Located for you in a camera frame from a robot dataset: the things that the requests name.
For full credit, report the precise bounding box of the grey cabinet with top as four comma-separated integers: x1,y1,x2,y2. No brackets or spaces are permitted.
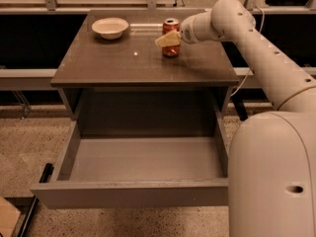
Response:
51,10,237,137

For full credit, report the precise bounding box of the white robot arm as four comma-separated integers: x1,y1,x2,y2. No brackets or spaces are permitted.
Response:
155,0,316,237

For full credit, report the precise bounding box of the white paper bowl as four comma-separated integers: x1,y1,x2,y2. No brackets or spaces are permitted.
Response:
92,18,129,40

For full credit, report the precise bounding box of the white cable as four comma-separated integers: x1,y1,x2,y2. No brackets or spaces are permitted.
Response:
229,5,266,98

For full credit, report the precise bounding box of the black table leg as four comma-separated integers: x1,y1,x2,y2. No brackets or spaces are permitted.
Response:
231,94,248,121

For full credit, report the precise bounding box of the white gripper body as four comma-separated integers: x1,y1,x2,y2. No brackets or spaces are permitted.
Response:
180,17,198,44

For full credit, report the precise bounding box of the red coke can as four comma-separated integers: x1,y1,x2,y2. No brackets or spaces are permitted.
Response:
162,18,180,57

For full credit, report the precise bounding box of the open grey top drawer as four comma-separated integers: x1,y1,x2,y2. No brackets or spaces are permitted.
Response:
30,92,231,210

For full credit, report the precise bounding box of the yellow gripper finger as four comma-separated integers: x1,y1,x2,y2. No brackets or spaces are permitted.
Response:
155,30,181,47

